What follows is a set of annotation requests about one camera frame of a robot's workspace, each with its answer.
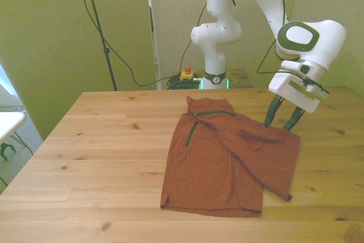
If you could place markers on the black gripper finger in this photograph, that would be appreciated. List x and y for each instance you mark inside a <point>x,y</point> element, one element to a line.
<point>272,112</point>
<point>294,119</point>

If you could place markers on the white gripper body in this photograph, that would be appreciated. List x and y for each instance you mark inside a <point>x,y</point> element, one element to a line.
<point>287,95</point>

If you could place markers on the rust red shorts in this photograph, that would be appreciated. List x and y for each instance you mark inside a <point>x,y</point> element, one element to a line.
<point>213,174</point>

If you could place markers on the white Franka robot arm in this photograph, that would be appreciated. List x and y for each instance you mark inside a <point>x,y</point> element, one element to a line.
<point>219,35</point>

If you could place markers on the yellow emergency stop button box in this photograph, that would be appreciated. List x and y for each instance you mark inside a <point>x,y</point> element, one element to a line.
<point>187,75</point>

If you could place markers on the white divider panel edge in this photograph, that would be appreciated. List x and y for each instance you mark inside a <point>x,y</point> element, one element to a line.
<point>153,41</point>

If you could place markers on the white folding table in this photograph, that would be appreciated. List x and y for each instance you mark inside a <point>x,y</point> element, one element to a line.
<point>10,125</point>

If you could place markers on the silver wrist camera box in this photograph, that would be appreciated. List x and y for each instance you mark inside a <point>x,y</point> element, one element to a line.
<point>310,90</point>

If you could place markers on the black camera stand pole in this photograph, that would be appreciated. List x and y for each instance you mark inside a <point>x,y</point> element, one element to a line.
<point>98,26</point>

